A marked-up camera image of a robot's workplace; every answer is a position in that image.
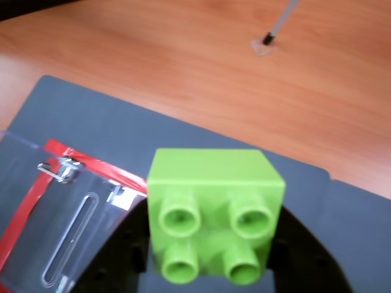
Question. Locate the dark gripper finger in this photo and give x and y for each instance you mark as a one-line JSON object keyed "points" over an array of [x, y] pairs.
{"points": [[305, 262], [122, 253]]}

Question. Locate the green lego block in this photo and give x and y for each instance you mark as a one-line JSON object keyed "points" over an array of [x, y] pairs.
{"points": [[214, 180]]}

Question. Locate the transparent plastic box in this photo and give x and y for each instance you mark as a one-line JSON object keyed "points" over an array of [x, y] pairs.
{"points": [[46, 219]]}

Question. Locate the clear tape piece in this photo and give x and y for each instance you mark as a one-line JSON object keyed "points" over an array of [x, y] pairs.
{"points": [[263, 49]]}

